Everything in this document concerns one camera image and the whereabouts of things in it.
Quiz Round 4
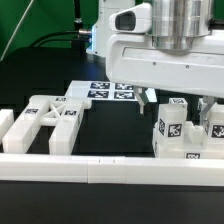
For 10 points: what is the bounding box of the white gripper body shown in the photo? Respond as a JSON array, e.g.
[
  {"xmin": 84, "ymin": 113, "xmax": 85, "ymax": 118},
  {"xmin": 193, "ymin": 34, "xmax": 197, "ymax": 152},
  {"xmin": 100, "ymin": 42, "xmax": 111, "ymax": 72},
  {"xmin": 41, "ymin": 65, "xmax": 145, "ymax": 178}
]
[{"xmin": 106, "ymin": 2, "xmax": 224, "ymax": 98}]

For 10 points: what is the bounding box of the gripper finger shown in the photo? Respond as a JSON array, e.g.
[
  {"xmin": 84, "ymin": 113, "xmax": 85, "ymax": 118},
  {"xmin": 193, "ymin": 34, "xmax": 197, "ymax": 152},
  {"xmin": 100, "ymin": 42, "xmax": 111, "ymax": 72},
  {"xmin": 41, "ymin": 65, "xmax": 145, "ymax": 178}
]
[
  {"xmin": 199, "ymin": 96, "xmax": 215, "ymax": 124},
  {"xmin": 134, "ymin": 86, "xmax": 151, "ymax": 115}
]

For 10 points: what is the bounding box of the white chair seat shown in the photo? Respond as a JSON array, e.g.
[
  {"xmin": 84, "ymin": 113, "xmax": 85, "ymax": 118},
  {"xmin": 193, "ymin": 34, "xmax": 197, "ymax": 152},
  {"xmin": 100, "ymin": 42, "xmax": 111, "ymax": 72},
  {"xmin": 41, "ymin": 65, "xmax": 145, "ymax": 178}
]
[{"xmin": 152, "ymin": 121, "xmax": 224, "ymax": 159}]

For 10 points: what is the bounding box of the white chair back frame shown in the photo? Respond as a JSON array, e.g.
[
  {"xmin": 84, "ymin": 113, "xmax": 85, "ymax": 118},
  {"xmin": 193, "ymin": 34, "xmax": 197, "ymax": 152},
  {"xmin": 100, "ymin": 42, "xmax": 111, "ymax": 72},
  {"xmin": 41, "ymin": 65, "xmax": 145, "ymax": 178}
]
[{"xmin": 2, "ymin": 95, "xmax": 92, "ymax": 155}]

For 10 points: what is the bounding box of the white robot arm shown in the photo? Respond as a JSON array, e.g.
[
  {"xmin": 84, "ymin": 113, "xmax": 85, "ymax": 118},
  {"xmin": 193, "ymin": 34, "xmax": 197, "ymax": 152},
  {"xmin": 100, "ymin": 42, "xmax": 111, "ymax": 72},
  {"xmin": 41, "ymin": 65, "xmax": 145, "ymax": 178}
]
[{"xmin": 87, "ymin": 0, "xmax": 224, "ymax": 118}]

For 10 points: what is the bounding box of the grey diagonal rod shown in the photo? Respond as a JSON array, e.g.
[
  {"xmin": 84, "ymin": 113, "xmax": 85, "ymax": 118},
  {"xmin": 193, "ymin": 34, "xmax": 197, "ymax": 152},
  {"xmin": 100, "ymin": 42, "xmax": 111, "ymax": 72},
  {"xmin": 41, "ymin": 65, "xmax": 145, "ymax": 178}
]
[{"xmin": 0, "ymin": 0, "xmax": 36, "ymax": 62}]

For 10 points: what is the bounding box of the white U-shaped fence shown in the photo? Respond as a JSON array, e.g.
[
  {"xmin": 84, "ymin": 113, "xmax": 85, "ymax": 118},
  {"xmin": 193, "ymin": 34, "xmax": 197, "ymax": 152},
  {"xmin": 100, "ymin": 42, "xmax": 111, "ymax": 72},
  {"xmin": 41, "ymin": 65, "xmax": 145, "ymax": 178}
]
[{"xmin": 0, "ymin": 109, "xmax": 224, "ymax": 186}]

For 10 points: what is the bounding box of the black cable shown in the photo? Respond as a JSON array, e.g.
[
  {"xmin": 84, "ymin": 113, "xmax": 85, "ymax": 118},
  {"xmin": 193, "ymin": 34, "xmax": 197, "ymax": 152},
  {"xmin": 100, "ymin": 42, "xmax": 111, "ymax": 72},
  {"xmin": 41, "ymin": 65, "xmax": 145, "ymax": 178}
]
[{"xmin": 29, "ymin": 29, "xmax": 94, "ymax": 48}]

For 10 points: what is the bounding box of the black vertical post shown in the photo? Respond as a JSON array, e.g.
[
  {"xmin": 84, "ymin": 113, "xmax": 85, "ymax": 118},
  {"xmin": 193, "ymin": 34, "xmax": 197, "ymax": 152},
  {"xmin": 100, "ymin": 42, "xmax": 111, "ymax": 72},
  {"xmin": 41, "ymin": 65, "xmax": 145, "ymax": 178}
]
[{"xmin": 72, "ymin": 0, "xmax": 83, "ymax": 50}]

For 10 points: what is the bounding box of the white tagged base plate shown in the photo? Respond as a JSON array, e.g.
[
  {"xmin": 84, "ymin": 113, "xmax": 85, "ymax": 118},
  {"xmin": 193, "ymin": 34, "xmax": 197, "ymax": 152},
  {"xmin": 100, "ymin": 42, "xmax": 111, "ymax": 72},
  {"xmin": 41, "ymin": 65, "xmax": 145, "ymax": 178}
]
[{"xmin": 66, "ymin": 81, "xmax": 136, "ymax": 101}]

